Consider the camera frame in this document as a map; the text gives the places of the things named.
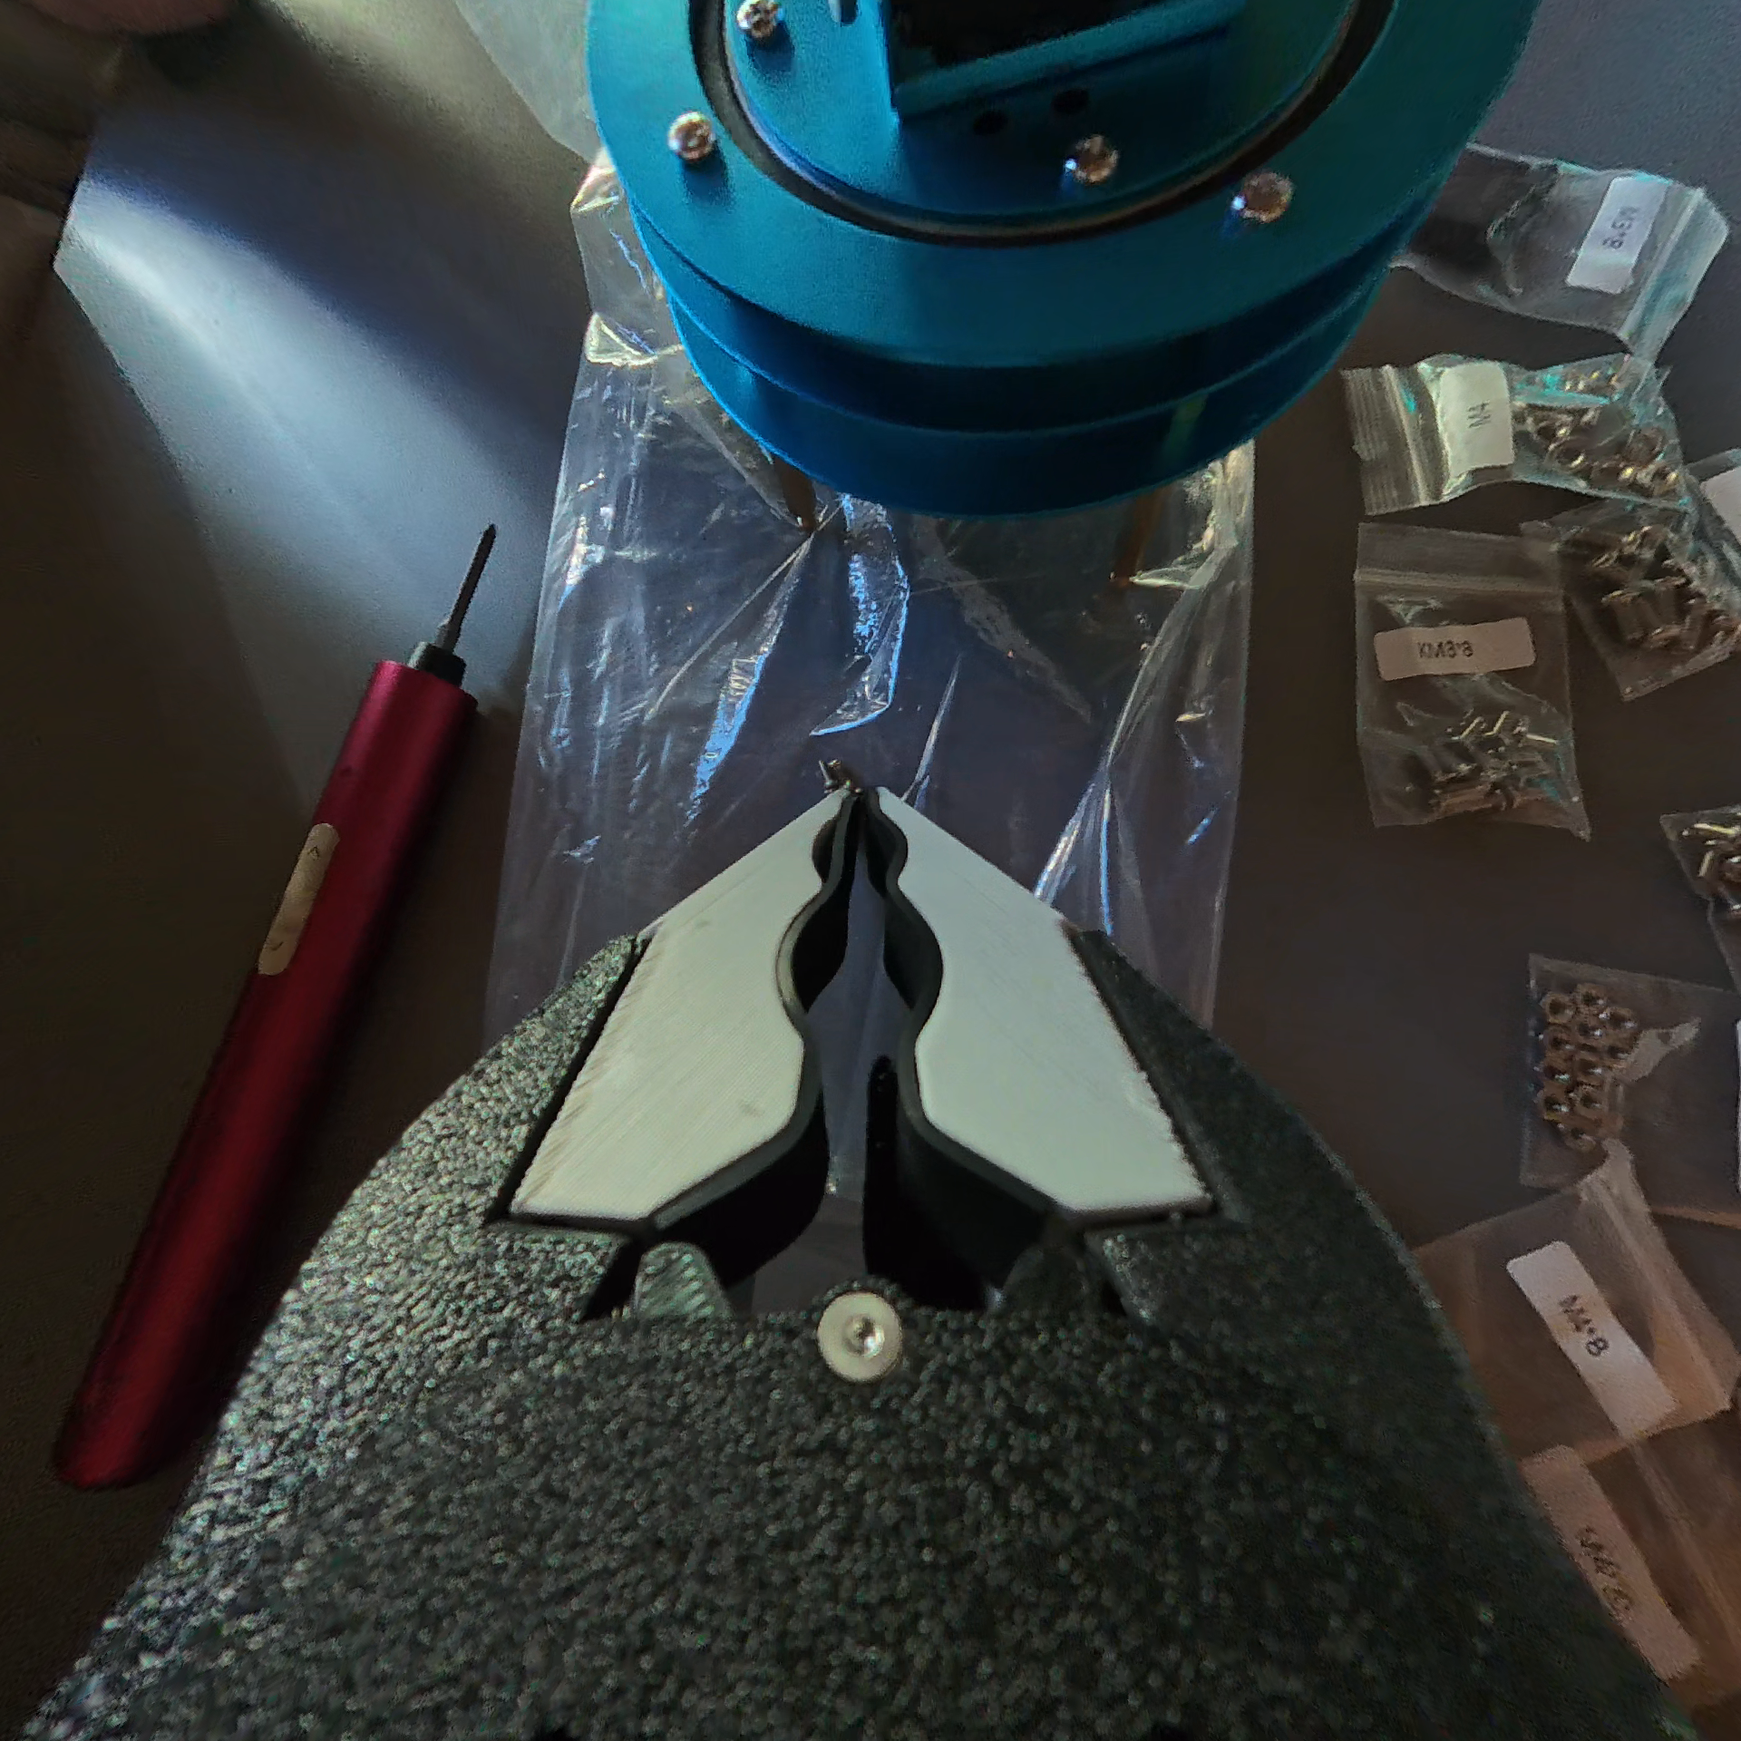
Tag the large clear plastic bag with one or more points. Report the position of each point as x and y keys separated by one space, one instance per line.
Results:
x=680 y=681

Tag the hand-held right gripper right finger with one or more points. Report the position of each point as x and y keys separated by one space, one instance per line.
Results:
x=1046 y=1074

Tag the red electric screwdriver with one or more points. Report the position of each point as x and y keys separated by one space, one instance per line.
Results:
x=272 y=1020

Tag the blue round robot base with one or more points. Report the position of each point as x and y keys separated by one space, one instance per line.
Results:
x=952 y=313

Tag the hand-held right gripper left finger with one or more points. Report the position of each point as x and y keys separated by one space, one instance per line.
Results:
x=653 y=1074

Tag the dark grey desk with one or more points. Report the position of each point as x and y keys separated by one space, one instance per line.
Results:
x=1360 y=926

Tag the pile of small zip bags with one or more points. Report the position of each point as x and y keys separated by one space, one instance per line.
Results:
x=1469 y=681

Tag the small silver screw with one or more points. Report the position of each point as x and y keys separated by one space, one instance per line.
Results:
x=832 y=773

